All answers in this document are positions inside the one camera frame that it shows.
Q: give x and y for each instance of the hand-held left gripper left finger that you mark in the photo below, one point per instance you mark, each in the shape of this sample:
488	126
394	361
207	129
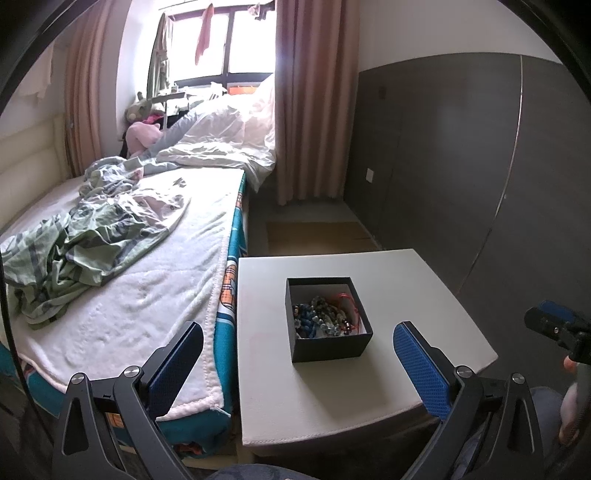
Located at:
178	369

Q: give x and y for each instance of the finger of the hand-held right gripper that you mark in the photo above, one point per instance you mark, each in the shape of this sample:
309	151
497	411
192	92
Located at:
558	310
540	322

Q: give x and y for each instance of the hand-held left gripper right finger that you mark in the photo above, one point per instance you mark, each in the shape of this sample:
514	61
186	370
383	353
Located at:
422	369

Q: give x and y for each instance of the black jewelry box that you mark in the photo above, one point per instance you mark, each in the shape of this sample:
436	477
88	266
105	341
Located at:
330	348

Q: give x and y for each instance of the person's right hand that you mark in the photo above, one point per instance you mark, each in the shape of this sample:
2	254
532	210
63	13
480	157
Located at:
572	401

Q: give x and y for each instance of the white side table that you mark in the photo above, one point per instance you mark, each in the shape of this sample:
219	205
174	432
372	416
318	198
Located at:
286	392

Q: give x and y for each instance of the green patterned quilt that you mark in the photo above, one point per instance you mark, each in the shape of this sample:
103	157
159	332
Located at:
87	240

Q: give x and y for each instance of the pink plush toy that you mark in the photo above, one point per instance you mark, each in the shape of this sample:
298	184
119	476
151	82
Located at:
143	136

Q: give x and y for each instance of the white duvet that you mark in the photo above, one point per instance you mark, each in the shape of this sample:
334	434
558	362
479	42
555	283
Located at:
221	134

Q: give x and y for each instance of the cream bed headboard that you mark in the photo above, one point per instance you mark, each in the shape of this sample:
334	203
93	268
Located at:
27	166

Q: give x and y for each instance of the green plush toy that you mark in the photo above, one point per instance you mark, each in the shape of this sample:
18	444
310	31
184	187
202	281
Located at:
138	108

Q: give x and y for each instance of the small bed desk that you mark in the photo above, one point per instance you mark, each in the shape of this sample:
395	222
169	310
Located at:
171	99

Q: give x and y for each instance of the pink curtain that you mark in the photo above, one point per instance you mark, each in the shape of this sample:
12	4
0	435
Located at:
90	92
314	101

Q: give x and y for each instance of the green hanging garment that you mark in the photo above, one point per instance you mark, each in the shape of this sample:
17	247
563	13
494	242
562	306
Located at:
161	55

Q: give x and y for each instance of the white hanging cloth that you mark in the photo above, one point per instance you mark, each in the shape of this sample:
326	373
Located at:
39	74

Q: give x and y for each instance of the pink hanging garment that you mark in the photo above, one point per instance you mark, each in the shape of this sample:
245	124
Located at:
203	37

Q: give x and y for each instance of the window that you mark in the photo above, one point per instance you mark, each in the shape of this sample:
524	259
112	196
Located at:
244	41

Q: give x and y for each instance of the white wall socket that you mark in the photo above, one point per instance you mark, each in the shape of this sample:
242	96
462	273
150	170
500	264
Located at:
370	176

